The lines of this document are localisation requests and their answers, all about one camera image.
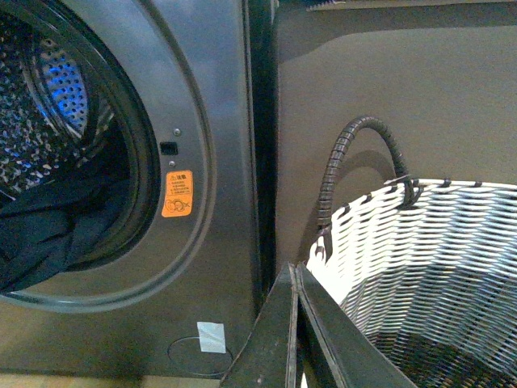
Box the grey front-load washing machine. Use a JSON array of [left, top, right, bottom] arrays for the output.
[[1, 1, 263, 378]]

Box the yellow warning sticker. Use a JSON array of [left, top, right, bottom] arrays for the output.
[[162, 170, 194, 217]]

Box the navy blue mesh garment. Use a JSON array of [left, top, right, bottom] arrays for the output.
[[1, 175, 131, 293]]

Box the dark grey side cabinet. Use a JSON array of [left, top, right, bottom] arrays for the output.
[[275, 2, 516, 264]]

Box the stainless steel washer drum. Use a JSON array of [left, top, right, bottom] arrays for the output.
[[1, 12, 114, 201]]

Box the white paper tag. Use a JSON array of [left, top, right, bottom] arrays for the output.
[[197, 322, 226, 354]]

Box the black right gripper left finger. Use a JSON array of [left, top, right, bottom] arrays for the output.
[[220, 264, 299, 388]]

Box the black wrapped basket handle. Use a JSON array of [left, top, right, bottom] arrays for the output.
[[316, 116, 422, 259]]

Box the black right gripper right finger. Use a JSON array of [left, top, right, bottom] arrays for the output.
[[296, 264, 415, 387]]

